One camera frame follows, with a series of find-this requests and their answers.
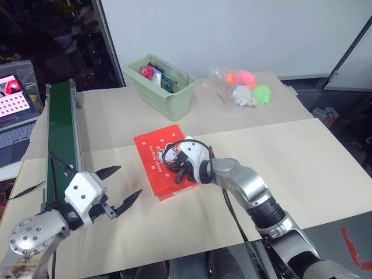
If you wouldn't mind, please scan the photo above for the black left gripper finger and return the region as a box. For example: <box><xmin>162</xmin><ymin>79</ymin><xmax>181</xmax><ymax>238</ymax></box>
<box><xmin>93</xmin><ymin>165</ymin><xmax>123</xmax><ymax>181</ymax></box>
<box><xmin>114</xmin><ymin>189</ymin><xmax>144</xmax><ymax>219</ymax></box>

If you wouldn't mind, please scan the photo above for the grey plush ball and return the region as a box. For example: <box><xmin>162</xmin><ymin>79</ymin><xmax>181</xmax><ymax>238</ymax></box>
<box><xmin>232</xmin><ymin>84</ymin><xmax>252</xmax><ymax>106</ymax></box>

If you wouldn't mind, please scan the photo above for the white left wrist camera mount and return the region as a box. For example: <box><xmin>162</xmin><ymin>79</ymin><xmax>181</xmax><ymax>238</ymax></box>
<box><xmin>64</xmin><ymin>171</ymin><xmax>109</xmax><ymax>228</ymax></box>

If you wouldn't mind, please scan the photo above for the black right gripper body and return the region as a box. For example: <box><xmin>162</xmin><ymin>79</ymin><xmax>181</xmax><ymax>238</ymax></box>
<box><xmin>174</xmin><ymin>152</ymin><xmax>199</xmax><ymax>181</ymax></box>

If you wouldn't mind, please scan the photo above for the grey metal post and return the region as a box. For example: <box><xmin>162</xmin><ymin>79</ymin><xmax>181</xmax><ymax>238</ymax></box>
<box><xmin>92</xmin><ymin>0</ymin><xmax>127</xmax><ymax>88</ymax></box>

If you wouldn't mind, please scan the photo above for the red floor tape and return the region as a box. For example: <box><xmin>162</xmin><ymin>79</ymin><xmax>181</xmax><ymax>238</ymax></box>
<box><xmin>339</xmin><ymin>226</ymin><xmax>372</xmax><ymax>270</ymax></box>

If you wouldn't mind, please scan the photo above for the pink plush ball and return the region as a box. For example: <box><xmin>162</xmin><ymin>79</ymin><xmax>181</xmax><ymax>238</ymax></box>
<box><xmin>234</xmin><ymin>69</ymin><xmax>257</xmax><ymax>85</ymax></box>

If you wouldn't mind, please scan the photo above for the red round item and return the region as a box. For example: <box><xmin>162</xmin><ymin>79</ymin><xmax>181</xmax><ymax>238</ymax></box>
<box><xmin>139</xmin><ymin>65</ymin><xmax>155</xmax><ymax>80</ymax></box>

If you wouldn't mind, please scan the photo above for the beige cardboard sheet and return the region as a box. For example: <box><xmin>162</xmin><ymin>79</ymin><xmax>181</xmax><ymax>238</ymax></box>
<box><xmin>25</xmin><ymin>70</ymin><xmax>315</xmax><ymax>161</ymax></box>
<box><xmin>0</xmin><ymin>117</ymin><xmax>372</xmax><ymax>277</ymax></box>

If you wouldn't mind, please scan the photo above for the open laptop computer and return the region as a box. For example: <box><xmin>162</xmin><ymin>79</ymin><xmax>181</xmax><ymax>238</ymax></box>
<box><xmin>0</xmin><ymin>72</ymin><xmax>42</xmax><ymax>169</ymax></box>

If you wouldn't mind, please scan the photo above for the green conveyor belt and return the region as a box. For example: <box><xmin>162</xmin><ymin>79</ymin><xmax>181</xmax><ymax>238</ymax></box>
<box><xmin>40</xmin><ymin>78</ymin><xmax>85</xmax><ymax>213</ymax></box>

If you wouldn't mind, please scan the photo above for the pale green plastic bin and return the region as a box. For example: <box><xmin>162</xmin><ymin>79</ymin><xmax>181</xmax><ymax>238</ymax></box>
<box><xmin>124</xmin><ymin>53</ymin><xmax>197</xmax><ymax>123</ymax></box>

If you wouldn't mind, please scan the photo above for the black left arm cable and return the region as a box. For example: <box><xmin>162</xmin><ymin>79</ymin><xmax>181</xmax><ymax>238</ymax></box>
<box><xmin>43</xmin><ymin>151</ymin><xmax>77</xmax><ymax>213</ymax></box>

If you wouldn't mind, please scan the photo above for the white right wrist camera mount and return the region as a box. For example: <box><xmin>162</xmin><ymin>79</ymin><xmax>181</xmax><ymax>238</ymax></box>
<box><xmin>177</xmin><ymin>135</ymin><xmax>214</xmax><ymax>185</ymax></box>

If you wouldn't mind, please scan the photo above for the green plush ball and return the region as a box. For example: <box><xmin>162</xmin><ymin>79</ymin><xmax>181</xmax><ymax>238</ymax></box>
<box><xmin>251</xmin><ymin>84</ymin><xmax>273</xmax><ymax>106</ymax></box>

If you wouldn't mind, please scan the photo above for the red cardboard box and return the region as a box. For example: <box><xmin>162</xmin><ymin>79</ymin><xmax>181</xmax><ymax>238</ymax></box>
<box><xmin>133</xmin><ymin>124</ymin><xmax>202</xmax><ymax>203</ymax></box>

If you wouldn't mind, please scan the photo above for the green packet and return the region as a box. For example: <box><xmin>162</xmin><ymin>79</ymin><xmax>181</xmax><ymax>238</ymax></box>
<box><xmin>161</xmin><ymin>74</ymin><xmax>178</xmax><ymax>94</ymax></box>

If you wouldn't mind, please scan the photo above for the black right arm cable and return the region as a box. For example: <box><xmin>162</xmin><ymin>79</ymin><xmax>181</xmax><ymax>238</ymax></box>
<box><xmin>162</xmin><ymin>139</ymin><xmax>251</xmax><ymax>242</ymax></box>

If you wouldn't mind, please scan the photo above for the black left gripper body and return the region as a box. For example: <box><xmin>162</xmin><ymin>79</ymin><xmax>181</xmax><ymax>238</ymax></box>
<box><xmin>88</xmin><ymin>194</ymin><xmax>119</xmax><ymax>222</ymax></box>

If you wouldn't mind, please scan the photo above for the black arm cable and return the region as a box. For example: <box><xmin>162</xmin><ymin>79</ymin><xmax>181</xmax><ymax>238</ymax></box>
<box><xmin>43</xmin><ymin>151</ymin><xmax>77</xmax><ymax>213</ymax></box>
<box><xmin>162</xmin><ymin>139</ymin><xmax>251</xmax><ymax>242</ymax></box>

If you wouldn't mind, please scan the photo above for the clear plastic bag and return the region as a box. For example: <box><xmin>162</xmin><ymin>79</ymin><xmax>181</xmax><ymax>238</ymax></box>
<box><xmin>201</xmin><ymin>65</ymin><xmax>274</xmax><ymax>116</ymax></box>

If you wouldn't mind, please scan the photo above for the grey metal frame bar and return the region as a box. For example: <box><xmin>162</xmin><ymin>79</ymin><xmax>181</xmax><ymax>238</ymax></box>
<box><xmin>323</xmin><ymin>13</ymin><xmax>372</xmax><ymax>91</ymax></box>

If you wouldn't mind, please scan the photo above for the grey device on floor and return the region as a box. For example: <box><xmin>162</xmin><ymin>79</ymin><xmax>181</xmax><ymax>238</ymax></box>
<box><xmin>313</xmin><ymin>106</ymin><xmax>341</xmax><ymax>129</ymax></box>

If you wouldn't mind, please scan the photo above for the black thin probe cable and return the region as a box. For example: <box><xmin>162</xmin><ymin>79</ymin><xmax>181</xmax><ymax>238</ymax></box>
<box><xmin>8</xmin><ymin>180</ymin><xmax>47</xmax><ymax>201</ymax></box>

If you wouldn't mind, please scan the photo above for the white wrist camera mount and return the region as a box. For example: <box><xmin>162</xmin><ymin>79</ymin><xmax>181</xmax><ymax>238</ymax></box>
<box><xmin>64</xmin><ymin>171</ymin><xmax>109</xmax><ymax>228</ymax></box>
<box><xmin>177</xmin><ymin>135</ymin><xmax>214</xmax><ymax>185</ymax></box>

